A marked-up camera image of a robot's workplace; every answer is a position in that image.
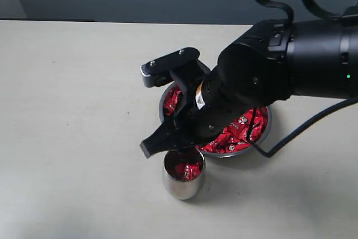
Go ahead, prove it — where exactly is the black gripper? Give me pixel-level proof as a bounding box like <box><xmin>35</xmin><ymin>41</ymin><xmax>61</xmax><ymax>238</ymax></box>
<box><xmin>140</xmin><ymin>73</ymin><xmax>260</xmax><ymax>158</ymax></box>

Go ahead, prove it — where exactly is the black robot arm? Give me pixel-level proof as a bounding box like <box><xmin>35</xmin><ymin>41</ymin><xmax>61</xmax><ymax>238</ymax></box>
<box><xmin>140</xmin><ymin>6</ymin><xmax>357</xmax><ymax>158</ymax></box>

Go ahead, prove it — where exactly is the stainless steel cup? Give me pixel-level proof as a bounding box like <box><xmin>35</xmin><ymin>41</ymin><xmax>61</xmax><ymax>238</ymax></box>
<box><xmin>162</xmin><ymin>150</ymin><xmax>206</xmax><ymax>200</ymax></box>

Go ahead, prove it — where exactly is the pile of red wrapped candies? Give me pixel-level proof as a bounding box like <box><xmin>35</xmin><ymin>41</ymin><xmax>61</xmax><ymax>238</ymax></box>
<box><xmin>159</xmin><ymin>84</ymin><xmax>272</xmax><ymax>158</ymax></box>

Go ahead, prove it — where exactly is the round steel bowl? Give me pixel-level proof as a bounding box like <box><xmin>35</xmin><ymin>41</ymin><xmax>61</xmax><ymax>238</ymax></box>
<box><xmin>158</xmin><ymin>64</ymin><xmax>273</xmax><ymax>158</ymax></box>

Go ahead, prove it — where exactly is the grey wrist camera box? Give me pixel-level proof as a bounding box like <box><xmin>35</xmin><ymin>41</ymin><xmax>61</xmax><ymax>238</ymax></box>
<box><xmin>140</xmin><ymin>47</ymin><xmax>210</xmax><ymax>88</ymax></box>

